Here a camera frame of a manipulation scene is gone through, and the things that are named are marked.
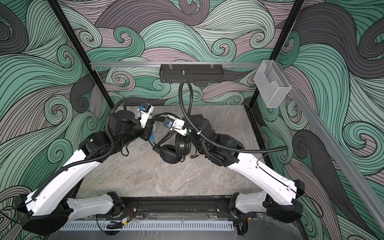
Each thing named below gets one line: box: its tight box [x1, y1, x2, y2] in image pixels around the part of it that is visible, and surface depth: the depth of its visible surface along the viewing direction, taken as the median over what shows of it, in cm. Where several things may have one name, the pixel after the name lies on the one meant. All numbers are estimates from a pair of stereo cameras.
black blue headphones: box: [149, 130, 192, 164], surface depth 59 cm
